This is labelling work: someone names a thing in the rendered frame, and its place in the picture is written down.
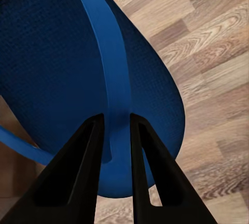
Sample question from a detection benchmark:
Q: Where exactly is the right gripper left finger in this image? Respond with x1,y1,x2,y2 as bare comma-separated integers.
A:
0,113,105,224

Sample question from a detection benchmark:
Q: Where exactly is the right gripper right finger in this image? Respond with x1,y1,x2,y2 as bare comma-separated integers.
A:
130,113,218,224

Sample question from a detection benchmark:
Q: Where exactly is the sandal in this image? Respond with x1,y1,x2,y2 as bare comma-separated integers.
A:
0,0,185,199

